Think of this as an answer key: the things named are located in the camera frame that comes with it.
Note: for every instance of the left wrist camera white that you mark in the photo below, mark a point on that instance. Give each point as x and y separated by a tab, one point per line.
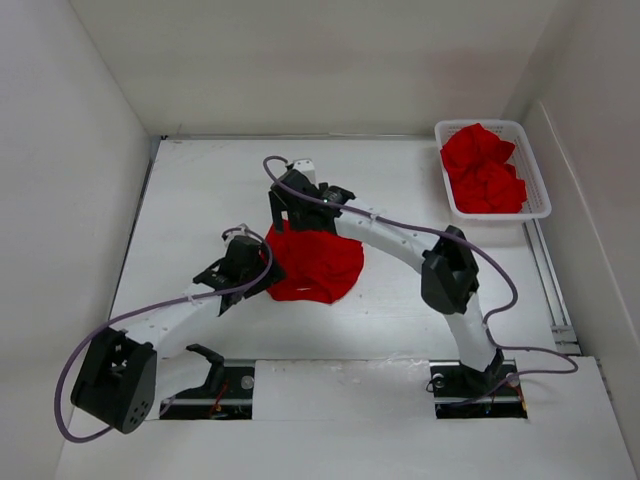
241	230

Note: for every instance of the white plastic basket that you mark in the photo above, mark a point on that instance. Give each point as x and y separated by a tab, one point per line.
537	205

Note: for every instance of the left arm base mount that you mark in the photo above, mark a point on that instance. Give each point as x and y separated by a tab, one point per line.
202	385

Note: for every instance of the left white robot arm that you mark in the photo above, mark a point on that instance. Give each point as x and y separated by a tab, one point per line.
118	382

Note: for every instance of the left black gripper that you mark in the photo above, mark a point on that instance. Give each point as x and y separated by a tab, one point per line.
269	274

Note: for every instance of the red t shirt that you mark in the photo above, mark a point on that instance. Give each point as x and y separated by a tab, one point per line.
319	267

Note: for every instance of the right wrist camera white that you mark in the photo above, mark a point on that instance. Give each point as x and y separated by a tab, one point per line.
307	168

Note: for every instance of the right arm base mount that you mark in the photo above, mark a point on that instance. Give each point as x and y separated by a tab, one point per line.
459	394

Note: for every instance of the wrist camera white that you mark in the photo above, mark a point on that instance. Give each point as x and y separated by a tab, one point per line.
241	230
307	168

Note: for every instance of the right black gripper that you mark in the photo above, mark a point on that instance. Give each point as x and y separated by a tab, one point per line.
278	208

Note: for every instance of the red shirts pile in basket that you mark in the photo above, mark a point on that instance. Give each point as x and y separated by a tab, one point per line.
482	180

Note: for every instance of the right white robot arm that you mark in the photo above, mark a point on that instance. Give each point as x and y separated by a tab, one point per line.
447	268

